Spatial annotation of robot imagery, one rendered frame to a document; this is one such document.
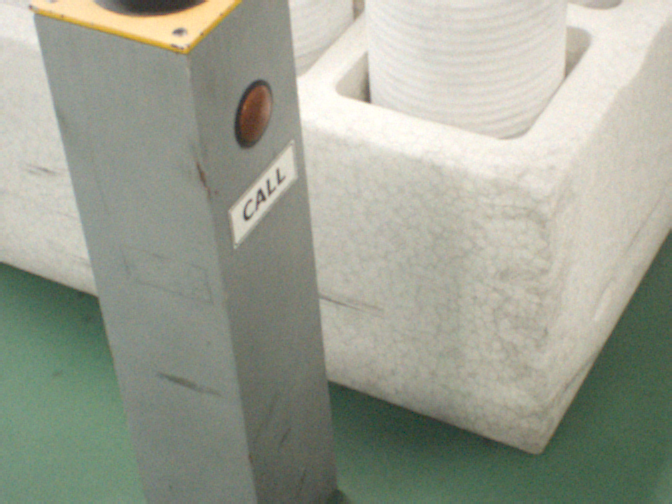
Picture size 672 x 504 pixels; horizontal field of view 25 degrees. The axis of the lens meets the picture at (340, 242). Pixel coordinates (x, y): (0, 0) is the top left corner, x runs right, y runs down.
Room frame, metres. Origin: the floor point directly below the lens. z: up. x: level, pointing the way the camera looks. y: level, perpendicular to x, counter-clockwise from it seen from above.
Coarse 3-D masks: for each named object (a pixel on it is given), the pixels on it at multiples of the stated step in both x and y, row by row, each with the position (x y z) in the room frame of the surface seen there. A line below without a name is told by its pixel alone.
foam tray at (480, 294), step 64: (640, 0) 0.65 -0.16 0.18; (0, 64) 0.67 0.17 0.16; (320, 64) 0.62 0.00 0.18; (576, 64) 0.64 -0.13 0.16; (640, 64) 0.60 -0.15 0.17; (0, 128) 0.68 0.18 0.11; (320, 128) 0.57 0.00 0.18; (384, 128) 0.56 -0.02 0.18; (448, 128) 0.56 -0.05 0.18; (576, 128) 0.55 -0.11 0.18; (640, 128) 0.61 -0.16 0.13; (0, 192) 0.69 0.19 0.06; (64, 192) 0.66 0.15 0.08; (320, 192) 0.57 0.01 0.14; (384, 192) 0.55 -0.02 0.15; (448, 192) 0.53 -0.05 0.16; (512, 192) 0.52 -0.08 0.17; (576, 192) 0.54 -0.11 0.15; (640, 192) 0.62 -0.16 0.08; (0, 256) 0.70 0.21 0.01; (64, 256) 0.67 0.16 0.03; (320, 256) 0.57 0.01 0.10; (384, 256) 0.55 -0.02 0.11; (448, 256) 0.53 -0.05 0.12; (512, 256) 0.52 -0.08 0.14; (576, 256) 0.54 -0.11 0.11; (640, 256) 0.63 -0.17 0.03; (384, 320) 0.55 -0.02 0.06; (448, 320) 0.53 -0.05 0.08; (512, 320) 0.52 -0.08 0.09; (576, 320) 0.54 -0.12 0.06; (384, 384) 0.56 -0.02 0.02; (448, 384) 0.54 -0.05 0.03; (512, 384) 0.52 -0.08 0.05; (576, 384) 0.55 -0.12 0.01
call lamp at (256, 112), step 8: (256, 88) 0.47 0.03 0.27; (264, 88) 0.48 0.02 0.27; (248, 96) 0.47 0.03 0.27; (256, 96) 0.47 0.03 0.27; (264, 96) 0.47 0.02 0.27; (248, 104) 0.47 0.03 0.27; (256, 104) 0.47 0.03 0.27; (264, 104) 0.47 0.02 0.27; (248, 112) 0.47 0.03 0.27; (256, 112) 0.47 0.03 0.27; (264, 112) 0.47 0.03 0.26; (240, 120) 0.46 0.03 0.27; (248, 120) 0.46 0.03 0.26; (256, 120) 0.47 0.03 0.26; (264, 120) 0.47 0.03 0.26; (240, 128) 0.46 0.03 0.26; (248, 128) 0.46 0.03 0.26; (256, 128) 0.47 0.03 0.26; (264, 128) 0.47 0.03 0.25; (248, 136) 0.46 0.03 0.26; (256, 136) 0.47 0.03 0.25
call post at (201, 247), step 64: (256, 0) 0.48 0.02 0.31; (64, 64) 0.47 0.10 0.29; (128, 64) 0.46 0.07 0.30; (192, 64) 0.45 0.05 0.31; (256, 64) 0.48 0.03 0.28; (64, 128) 0.48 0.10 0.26; (128, 128) 0.46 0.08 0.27; (192, 128) 0.44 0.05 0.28; (128, 192) 0.46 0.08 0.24; (192, 192) 0.45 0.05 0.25; (256, 192) 0.47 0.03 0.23; (128, 256) 0.47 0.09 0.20; (192, 256) 0.45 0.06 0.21; (256, 256) 0.46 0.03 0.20; (128, 320) 0.47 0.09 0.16; (192, 320) 0.45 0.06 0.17; (256, 320) 0.46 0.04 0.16; (320, 320) 0.50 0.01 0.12; (128, 384) 0.48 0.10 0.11; (192, 384) 0.46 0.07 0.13; (256, 384) 0.45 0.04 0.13; (320, 384) 0.50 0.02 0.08; (192, 448) 0.46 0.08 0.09; (256, 448) 0.45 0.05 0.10; (320, 448) 0.49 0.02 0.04
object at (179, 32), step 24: (48, 0) 0.48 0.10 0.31; (72, 0) 0.48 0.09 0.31; (96, 0) 0.48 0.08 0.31; (120, 0) 0.48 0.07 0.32; (144, 0) 0.47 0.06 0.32; (168, 0) 0.47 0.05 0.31; (192, 0) 0.47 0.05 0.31; (216, 0) 0.47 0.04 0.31; (240, 0) 0.47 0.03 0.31; (96, 24) 0.46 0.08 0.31; (120, 24) 0.46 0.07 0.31; (144, 24) 0.46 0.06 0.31; (168, 24) 0.46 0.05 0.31; (192, 24) 0.46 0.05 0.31; (216, 24) 0.46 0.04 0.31; (168, 48) 0.45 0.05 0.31
